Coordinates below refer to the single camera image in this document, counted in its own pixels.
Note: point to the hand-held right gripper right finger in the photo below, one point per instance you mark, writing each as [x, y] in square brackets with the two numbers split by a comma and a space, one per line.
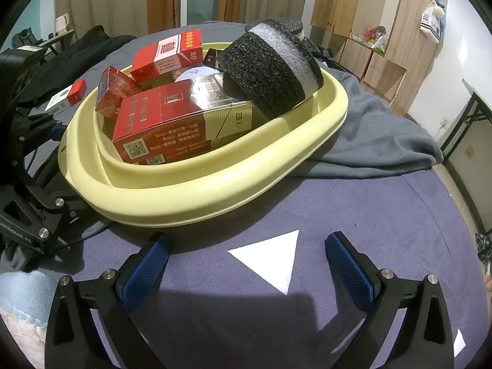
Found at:
[351, 273]

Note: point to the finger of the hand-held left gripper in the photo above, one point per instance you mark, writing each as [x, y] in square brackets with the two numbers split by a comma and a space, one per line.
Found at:
[57, 215]
[57, 130]

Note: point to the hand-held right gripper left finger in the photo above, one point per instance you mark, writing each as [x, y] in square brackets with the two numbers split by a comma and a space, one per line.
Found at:
[148, 273]

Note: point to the red white small pack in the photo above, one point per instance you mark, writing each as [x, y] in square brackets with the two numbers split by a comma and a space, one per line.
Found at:
[73, 94]

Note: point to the shiny red gold box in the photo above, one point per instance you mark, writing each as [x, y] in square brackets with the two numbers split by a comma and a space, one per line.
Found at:
[111, 92]

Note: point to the yellow plastic basin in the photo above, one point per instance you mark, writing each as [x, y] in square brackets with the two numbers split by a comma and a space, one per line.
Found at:
[192, 196]

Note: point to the red silver carton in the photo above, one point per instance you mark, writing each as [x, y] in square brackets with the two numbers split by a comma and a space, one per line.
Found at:
[153, 158]
[161, 115]

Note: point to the red box with white label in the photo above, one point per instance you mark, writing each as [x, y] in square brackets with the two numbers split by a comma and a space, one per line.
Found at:
[165, 55]

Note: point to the dark maroon small box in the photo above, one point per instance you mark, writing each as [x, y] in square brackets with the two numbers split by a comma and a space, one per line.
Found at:
[210, 58]

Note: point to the black foam cylinder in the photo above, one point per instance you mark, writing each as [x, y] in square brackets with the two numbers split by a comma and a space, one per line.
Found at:
[265, 80]

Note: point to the black clothing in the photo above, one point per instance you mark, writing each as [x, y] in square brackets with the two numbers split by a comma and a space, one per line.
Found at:
[88, 46]

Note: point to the black bag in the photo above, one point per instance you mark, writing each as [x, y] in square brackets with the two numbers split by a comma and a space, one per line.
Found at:
[25, 38]

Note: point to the white kettle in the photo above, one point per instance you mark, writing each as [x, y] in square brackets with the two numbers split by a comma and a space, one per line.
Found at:
[61, 23]

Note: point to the dark checked cloth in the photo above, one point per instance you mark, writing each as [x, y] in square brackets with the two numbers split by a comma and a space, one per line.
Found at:
[485, 244]

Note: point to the gray cloth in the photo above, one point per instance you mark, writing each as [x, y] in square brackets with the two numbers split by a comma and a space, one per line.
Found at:
[365, 134]

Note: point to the white paper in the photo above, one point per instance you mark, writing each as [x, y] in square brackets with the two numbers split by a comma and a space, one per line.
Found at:
[194, 72]

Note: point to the black folding table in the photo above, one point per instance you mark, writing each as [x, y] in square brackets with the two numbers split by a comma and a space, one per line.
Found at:
[480, 96]

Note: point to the red plastic bag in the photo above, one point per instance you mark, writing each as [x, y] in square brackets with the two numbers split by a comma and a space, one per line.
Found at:
[371, 32]

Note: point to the wooden wardrobe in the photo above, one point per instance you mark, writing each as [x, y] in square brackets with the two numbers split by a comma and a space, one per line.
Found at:
[407, 27]

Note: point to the white plastic bag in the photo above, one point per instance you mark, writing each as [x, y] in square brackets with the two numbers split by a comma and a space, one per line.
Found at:
[430, 23]

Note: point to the wall socket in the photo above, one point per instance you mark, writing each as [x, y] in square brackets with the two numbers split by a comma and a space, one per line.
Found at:
[469, 152]

